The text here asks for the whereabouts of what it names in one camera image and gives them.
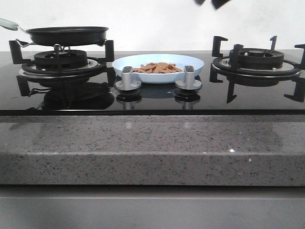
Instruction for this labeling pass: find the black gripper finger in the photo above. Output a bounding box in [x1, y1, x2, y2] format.
[211, 0, 230, 10]
[194, 0, 205, 5]

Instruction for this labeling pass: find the light blue plate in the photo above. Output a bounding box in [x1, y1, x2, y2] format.
[112, 53, 204, 84]

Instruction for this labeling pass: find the pile of brown meat slices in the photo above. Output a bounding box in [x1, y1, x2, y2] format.
[133, 62, 183, 73]

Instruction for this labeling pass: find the black frying pan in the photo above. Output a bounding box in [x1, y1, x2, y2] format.
[0, 18, 109, 47]

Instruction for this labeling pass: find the right gas burner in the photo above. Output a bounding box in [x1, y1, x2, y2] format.
[213, 48, 296, 72]

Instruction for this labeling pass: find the gas burner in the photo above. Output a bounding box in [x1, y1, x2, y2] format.
[22, 50, 97, 74]
[213, 48, 296, 72]

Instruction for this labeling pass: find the silver right stove knob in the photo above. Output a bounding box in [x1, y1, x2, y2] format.
[175, 65, 202, 90]

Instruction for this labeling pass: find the silver stove knob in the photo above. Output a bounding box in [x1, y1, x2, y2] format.
[175, 65, 202, 90]
[115, 66, 142, 91]

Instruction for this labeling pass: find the black right pan support grate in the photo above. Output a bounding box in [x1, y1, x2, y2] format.
[209, 36, 305, 103]

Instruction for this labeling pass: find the black pan support grate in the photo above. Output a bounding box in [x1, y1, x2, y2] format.
[9, 40, 116, 89]
[209, 36, 305, 103]

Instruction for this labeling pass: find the silver left stove knob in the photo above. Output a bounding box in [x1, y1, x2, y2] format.
[115, 66, 142, 91]

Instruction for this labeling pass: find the black glass cooktop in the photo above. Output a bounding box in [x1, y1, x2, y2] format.
[0, 51, 305, 116]

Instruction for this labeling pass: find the left gas burner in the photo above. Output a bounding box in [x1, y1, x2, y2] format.
[22, 50, 97, 74]

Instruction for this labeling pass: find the black left pan support grate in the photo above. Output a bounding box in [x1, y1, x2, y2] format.
[9, 40, 116, 89]

